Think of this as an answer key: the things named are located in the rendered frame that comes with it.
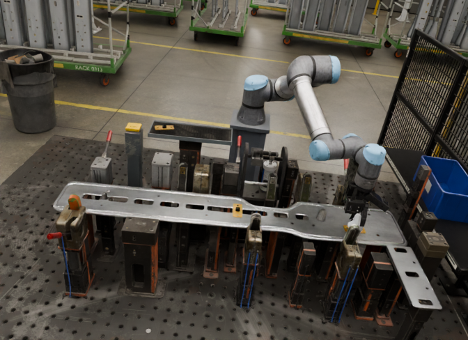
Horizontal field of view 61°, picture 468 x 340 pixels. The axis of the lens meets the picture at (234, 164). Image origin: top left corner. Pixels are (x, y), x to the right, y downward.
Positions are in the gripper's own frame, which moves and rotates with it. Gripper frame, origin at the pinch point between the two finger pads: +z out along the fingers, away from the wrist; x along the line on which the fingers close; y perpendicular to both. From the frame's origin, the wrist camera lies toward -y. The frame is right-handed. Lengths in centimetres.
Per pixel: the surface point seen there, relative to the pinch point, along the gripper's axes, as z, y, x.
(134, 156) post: 0, 95, -36
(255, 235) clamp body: -2.8, 40.3, 13.9
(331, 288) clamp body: 19.0, 7.8, 15.3
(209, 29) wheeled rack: 78, 95, -622
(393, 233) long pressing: 1.5, -15.7, 0.1
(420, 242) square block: -0.9, -23.5, 7.2
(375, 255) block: 3.5, -5.9, 11.7
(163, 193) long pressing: 2, 78, -12
